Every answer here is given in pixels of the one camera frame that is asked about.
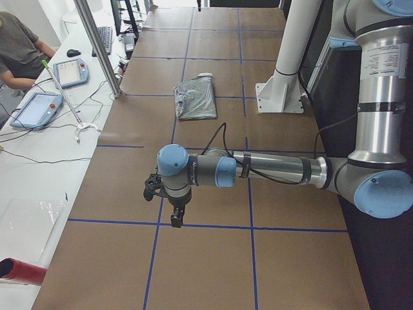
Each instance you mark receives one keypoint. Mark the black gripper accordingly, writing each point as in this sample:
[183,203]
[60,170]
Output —
[179,201]

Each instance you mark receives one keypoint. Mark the striped polo shirt white collar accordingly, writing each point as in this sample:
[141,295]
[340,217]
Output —
[194,98]

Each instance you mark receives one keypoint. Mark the metal rod with stand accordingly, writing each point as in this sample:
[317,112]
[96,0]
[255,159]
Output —
[80,124]

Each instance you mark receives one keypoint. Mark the red cylinder bottle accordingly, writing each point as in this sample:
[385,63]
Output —
[22,272]

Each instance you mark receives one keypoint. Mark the lower teach pendant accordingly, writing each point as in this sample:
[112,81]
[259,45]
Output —
[38,111]

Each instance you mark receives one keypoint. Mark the teach pendant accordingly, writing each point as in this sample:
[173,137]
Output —
[71,73]
[38,111]

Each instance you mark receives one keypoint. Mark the upper teach pendant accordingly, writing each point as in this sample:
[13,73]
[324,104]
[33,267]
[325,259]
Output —
[71,73]

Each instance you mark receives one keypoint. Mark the black computer mouse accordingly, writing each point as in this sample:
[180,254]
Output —
[72,53]

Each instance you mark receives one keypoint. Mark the black keyboard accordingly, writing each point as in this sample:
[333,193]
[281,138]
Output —
[105,35]

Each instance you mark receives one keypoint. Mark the seated person grey shirt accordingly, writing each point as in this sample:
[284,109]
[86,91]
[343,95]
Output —
[22,53]

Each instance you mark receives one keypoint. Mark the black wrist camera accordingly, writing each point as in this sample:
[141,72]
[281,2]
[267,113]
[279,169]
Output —
[154,186]

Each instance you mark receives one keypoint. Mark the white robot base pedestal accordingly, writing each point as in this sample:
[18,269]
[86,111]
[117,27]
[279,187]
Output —
[281,93]

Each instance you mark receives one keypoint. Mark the aluminium frame post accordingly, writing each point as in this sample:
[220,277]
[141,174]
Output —
[89,24]

